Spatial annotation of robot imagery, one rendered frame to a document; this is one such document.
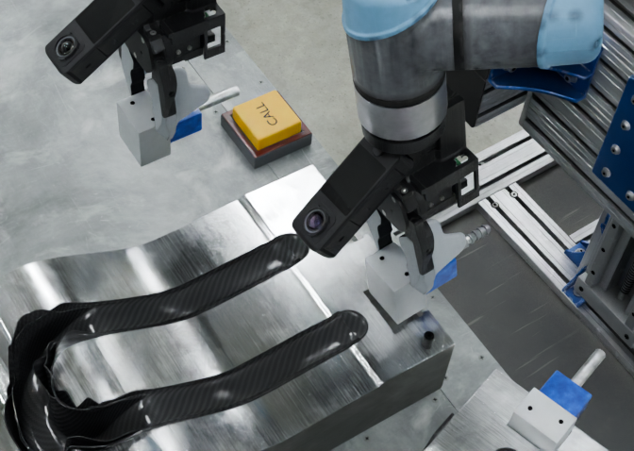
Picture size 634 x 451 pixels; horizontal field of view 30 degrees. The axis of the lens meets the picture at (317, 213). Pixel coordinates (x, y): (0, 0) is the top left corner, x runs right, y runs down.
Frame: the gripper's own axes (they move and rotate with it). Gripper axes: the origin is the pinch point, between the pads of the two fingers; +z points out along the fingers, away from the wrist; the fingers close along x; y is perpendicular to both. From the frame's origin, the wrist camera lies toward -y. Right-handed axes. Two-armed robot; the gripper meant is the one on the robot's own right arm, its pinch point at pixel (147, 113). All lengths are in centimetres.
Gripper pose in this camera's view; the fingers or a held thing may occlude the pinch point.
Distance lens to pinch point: 124.0
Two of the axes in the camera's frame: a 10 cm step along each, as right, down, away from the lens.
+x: -5.4, -6.9, 4.8
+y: 8.4, -4.0, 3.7
